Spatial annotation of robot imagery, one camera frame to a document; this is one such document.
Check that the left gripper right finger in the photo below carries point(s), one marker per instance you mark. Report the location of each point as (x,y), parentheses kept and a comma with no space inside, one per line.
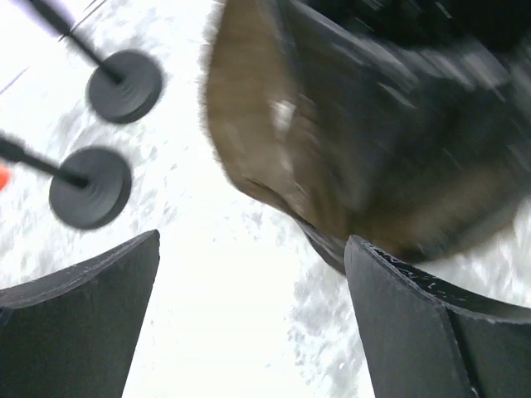
(426,338)

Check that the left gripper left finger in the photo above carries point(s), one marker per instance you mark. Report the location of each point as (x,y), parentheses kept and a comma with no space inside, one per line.
(73,333)

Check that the black plastic trash bag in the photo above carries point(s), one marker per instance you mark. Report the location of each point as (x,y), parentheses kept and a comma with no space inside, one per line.
(406,123)

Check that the black stand of pink microphone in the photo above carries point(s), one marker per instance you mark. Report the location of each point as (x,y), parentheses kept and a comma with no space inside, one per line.
(124,87)

